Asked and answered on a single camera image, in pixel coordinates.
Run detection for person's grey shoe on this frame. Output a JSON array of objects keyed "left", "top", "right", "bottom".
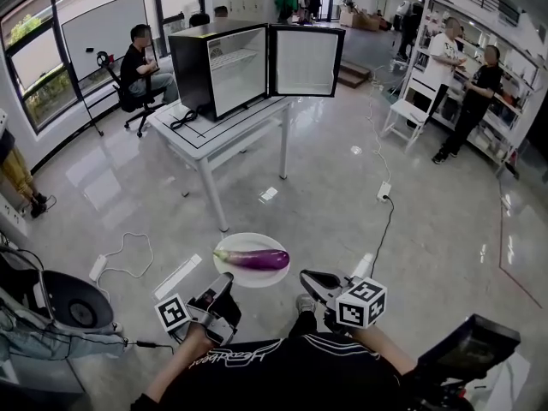
[{"left": 295, "top": 294, "right": 318, "bottom": 316}]

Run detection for person's black printed shirt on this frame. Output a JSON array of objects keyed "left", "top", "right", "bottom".
[{"left": 132, "top": 331, "right": 429, "bottom": 411}]

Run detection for purple eggplant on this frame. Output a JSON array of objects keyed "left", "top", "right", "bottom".
[{"left": 212, "top": 248, "right": 291, "bottom": 271}]

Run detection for black looped cable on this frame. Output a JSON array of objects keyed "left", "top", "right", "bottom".
[{"left": 170, "top": 104, "right": 211, "bottom": 131}]

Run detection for black office chair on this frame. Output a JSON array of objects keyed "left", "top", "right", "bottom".
[{"left": 96, "top": 51, "right": 172, "bottom": 139}]

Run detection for white wooden chair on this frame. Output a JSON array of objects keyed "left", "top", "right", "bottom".
[{"left": 379, "top": 98, "right": 432, "bottom": 153}]

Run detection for person's left forearm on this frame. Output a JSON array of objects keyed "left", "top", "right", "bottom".
[{"left": 143, "top": 321, "right": 217, "bottom": 404}]

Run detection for black floor cable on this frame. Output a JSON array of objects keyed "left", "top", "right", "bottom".
[{"left": 370, "top": 194, "right": 396, "bottom": 270}]

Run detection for thin black adapter cable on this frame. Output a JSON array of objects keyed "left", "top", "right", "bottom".
[{"left": 122, "top": 337, "right": 177, "bottom": 351}]

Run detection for person's right forearm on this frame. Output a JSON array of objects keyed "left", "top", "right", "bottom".
[{"left": 350, "top": 325, "right": 420, "bottom": 374}]

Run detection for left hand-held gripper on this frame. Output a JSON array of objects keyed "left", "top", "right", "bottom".
[{"left": 154, "top": 272, "right": 243, "bottom": 347}]

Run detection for white whiteboard on stand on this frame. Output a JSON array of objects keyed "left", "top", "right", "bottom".
[{"left": 59, "top": 0, "right": 151, "bottom": 137}]

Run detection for long white power strip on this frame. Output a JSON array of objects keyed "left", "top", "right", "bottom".
[{"left": 152, "top": 253, "right": 204, "bottom": 301}]

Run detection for looped white cable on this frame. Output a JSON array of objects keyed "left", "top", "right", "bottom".
[{"left": 98, "top": 231, "right": 155, "bottom": 280}]

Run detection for white shelf unit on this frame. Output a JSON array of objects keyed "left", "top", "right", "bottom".
[{"left": 402, "top": 0, "right": 541, "bottom": 179}]

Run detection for black mini fridge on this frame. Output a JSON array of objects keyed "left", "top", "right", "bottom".
[{"left": 168, "top": 21, "right": 346, "bottom": 122}]

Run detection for cardboard boxes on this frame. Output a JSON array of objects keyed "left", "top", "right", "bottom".
[{"left": 339, "top": 9, "right": 383, "bottom": 33}]

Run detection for white metal table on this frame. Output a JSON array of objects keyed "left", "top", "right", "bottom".
[{"left": 147, "top": 96, "right": 296, "bottom": 234}]

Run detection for person's black trouser leg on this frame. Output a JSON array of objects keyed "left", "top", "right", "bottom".
[{"left": 285, "top": 310, "right": 320, "bottom": 341}]

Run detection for white wire fridge shelf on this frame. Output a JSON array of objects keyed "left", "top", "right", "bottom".
[{"left": 209, "top": 48, "right": 267, "bottom": 70}]

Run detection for white round plate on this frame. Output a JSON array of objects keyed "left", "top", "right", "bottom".
[{"left": 212, "top": 232, "right": 289, "bottom": 289}]

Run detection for black equipment case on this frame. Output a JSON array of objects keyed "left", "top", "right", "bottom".
[{"left": 413, "top": 313, "right": 522, "bottom": 411}]

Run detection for black moulded chair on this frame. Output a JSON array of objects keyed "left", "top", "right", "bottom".
[{"left": 39, "top": 269, "right": 116, "bottom": 330}]

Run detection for wooden step platform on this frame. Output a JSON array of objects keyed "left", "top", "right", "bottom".
[{"left": 337, "top": 61, "right": 372, "bottom": 88}]

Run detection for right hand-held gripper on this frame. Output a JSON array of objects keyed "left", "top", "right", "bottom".
[{"left": 299, "top": 271, "right": 389, "bottom": 332}]

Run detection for black framed window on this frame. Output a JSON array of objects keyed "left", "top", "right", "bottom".
[{"left": 0, "top": 0, "right": 206, "bottom": 135}]

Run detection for grey jacket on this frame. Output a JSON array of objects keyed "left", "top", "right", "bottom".
[{"left": 0, "top": 295, "right": 129, "bottom": 361}]

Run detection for long white floor cable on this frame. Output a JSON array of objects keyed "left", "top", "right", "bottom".
[{"left": 365, "top": 68, "right": 393, "bottom": 184}]

